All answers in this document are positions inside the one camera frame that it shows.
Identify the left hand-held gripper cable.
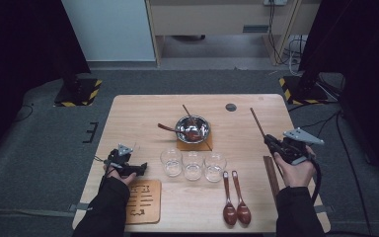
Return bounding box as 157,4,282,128
93,156,113,194

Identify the striped black stand base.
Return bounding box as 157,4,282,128
278,75,330,107
53,77,103,108

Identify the white cabinet panel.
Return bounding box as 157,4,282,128
60,0,156,62

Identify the grey floor tape piece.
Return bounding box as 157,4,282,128
68,201,92,212
315,204,334,214

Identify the person's right hand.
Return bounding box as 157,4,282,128
273,146,317,189

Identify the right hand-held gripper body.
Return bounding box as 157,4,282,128
275,127,325,166

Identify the thin black floor cable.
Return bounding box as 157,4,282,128
8,103,35,127
299,112,341,131
309,113,341,151

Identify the right hand-held gripper cable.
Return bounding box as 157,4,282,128
309,157,324,206

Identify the person's left hand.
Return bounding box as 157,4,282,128
102,165,137,188

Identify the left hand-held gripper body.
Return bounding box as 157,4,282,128
104,143,136,176

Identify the stainless steel bowl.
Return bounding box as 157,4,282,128
175,115,211,145

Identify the black curtain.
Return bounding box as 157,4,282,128
297,0,379,189
0,0,92,159

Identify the clear drinking glass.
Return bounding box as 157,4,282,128
182,150,205,182
160,147,183,178
203,152,228,184

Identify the thick black floor cable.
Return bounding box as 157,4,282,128
335,112,374,237

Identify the bundle of hanging cables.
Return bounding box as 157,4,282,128
267,0,307,77

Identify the hand-held gripper cable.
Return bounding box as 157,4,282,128
309,157,324,206
93,156,113,194

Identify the brown wooden spoon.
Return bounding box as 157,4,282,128
231,170,252,226
222,170,238,227
157,122,202,142

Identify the beige wooden desk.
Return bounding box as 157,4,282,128
144,0,322,67

